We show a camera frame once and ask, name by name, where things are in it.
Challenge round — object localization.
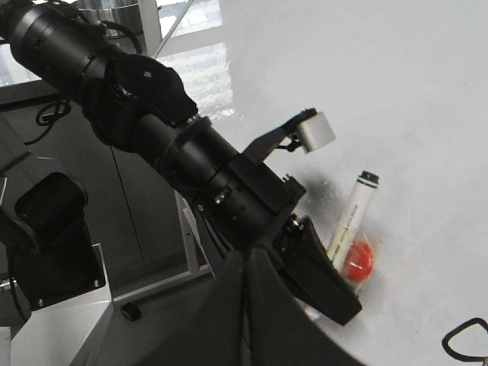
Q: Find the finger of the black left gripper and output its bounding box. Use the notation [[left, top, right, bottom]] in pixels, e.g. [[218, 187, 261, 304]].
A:
[[274, 215, 362, 326]]

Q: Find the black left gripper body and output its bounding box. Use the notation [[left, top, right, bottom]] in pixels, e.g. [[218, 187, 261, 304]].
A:
[[192, 154, 305, 249]]

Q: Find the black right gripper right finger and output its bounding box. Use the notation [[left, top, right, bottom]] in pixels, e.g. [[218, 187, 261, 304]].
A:
[[246, 249, 361, 365]]

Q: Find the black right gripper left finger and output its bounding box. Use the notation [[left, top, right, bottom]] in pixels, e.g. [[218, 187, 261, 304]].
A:
[[138, 251, 244, 365]]

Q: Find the white whiteboard marker with tape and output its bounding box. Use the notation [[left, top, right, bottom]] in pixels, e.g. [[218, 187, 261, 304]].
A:
[[326, 171, 379, 293]]

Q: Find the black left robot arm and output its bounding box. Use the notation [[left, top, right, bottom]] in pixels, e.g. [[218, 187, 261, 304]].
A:
[[1, 1, 361, 325]]

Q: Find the black right robot arm base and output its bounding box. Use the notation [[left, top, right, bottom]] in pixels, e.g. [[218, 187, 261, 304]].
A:
[[0, 114, 108, 325]]

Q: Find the white robot base platform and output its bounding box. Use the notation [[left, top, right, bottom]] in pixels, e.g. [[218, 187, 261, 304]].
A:
[[1, 243, 210, 365]]

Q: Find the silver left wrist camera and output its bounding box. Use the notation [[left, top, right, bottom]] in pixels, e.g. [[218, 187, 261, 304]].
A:
[[296, 112, 336, 153]]

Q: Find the white whiteboard with aluminium frame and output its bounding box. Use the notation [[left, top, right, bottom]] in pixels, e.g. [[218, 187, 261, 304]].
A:
[[159, 1, 487, 365]]

